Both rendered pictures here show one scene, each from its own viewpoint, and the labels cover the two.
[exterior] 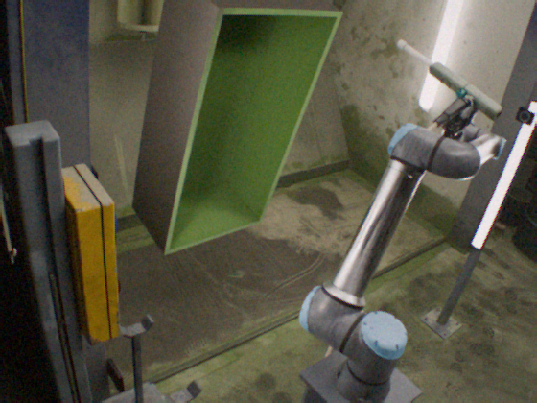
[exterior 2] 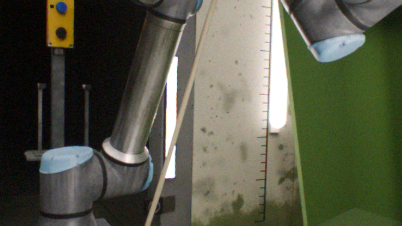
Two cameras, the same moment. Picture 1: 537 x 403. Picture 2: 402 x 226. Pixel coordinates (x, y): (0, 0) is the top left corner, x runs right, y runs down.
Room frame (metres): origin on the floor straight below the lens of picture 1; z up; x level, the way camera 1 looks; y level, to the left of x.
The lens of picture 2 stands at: (1.73, -1.42, 1.09)
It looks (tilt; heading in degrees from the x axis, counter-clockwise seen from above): 3 degrees down; 106
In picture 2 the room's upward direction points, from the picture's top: 2 degrees clockwise
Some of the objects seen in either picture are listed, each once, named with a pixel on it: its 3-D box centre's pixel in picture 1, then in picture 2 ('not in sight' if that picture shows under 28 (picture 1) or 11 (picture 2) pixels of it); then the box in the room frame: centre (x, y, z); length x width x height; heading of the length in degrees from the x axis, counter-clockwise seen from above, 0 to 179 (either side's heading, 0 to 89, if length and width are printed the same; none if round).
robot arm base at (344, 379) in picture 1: (365, 373); (66, 222); (1.02, -0.40, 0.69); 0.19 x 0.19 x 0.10
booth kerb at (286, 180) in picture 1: (219, 199); not in sight; (2.84, 0.40, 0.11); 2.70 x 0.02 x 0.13; 134
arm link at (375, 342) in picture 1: (376, 344); (69, 177); (1.02, -0.39, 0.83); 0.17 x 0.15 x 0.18; 58
